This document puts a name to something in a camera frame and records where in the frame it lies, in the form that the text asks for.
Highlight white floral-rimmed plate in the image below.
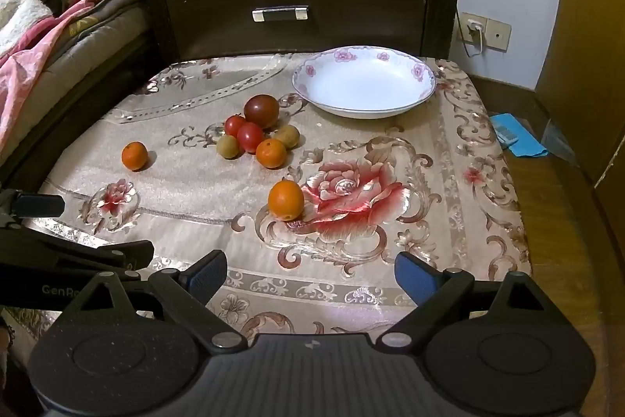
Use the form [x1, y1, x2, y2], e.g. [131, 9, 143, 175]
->
[292, 47, 437, 120]

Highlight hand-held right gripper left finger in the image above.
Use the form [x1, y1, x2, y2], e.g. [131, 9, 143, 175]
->
[59, 249, 250, 352]

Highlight yellow wooden wardrobe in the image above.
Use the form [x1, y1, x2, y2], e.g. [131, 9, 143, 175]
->
[536, 0, 625, 227]

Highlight large dark red tomato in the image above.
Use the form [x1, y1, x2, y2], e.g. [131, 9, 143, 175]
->
[243, 95, 280, 129]

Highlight beige wall socket plate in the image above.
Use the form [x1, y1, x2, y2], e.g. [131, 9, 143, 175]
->
[485, 18, 513, 53]

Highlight white fleece blanket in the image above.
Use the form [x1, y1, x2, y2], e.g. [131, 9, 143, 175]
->
[0, 0, 54, 57]

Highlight white charger cable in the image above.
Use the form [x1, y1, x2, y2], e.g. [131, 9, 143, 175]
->
[458, 13, 486, 57]

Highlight clear and black drawer handle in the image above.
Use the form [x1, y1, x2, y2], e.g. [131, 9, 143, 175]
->
[252, 5, 310, 23]

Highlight pink blanket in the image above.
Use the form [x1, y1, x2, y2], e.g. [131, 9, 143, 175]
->
[0, 0, 104, 154]

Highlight white wall socket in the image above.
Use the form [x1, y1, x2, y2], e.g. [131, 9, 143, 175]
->
[461, 12, 488, 49]

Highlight brown longan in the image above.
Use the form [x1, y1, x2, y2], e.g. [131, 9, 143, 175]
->
[216, 134, 240, 160]
[272, 125, 300, 149]

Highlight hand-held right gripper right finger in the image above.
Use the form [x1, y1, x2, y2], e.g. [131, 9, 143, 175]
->
[378, 251, 574, 349]

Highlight brown floral mattress pad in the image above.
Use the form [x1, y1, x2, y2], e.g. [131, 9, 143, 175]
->
[29, 0, 148, 105]

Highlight small orange mandarin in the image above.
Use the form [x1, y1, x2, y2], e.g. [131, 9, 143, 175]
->
[268, 180, 305, 222]
[256, 138, 288, 169]
[121, 141, 148, 172]

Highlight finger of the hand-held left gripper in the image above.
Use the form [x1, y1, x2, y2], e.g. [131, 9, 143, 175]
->
[0, 189, 66, 223]
[0, 226, 155, 274]

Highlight blue cloth on floor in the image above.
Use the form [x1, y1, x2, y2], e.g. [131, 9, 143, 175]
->
[489, 113, 548, 159]

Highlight dark wooden bed frame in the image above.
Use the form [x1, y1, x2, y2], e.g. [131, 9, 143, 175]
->
[0, 33, 164, 195]

